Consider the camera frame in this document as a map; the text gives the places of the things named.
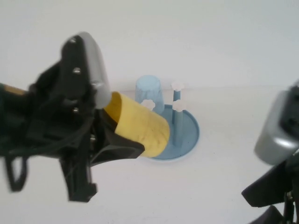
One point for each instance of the light blue plastic cup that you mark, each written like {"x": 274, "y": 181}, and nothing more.
{"x": 148, "y": 88}

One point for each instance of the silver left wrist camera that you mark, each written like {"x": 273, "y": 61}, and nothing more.
{"x": 97, "y": 65}

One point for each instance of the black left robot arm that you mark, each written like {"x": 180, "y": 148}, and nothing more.
{"x": 11, "y": 112}

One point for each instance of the yellow plastic cup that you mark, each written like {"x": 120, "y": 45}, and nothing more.
{"x": 144, "y": 126}

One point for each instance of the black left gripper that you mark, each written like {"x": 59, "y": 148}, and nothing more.
{"x": 58, "y": 130}

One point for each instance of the black left camera mount bracket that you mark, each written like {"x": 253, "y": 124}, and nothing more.
{"x": 72, "y": 70}

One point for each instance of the blue cup stand white caps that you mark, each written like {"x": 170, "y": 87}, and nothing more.
{"x": 184, "y": 140}

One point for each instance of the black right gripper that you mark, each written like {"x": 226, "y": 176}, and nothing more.
{"x": 294, "y": 186}

